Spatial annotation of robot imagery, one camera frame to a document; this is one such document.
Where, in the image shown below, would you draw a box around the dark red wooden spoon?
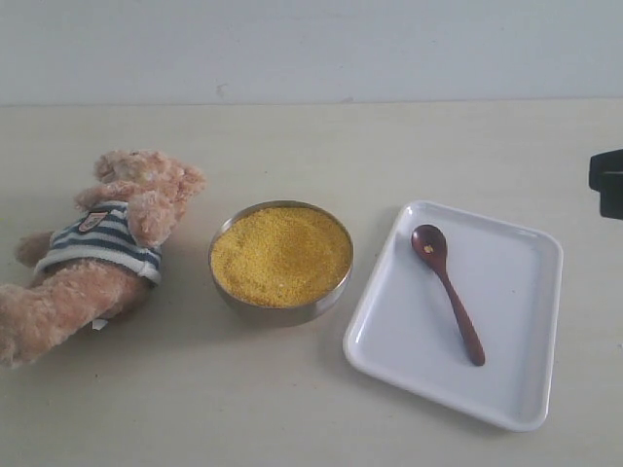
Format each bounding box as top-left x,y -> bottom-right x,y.
411,224 -> 486,367

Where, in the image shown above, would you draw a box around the white rectangular plastic tray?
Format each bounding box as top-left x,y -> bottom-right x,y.
343,200 -> 564,432

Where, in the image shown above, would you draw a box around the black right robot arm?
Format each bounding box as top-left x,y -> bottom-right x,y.
589,149 -> 623,220

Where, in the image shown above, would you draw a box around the round metal bowl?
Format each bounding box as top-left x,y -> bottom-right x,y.
207,199 -> 354,327

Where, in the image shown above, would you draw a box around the yellow millet grains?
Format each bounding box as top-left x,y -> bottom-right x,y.
210,207 -> 352,308

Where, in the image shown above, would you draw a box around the beige teddy bear striped shirt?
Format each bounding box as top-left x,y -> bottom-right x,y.
1,150 -> 206,368

